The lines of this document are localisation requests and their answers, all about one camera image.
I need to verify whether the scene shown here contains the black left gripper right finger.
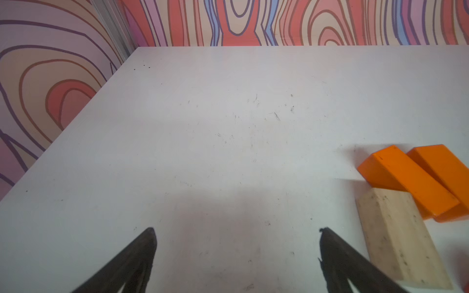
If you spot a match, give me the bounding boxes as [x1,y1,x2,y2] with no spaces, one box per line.
[320,227,406,293]

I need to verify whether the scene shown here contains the orange block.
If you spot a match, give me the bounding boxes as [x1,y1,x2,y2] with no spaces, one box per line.
[407,145,469,223]
[357,145,460,220]

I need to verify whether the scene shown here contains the natural wood block left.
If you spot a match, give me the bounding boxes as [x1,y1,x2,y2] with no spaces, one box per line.
[355,188,453,290]

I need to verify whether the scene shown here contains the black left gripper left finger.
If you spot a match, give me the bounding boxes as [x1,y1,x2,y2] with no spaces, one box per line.
[74,227,158,293]

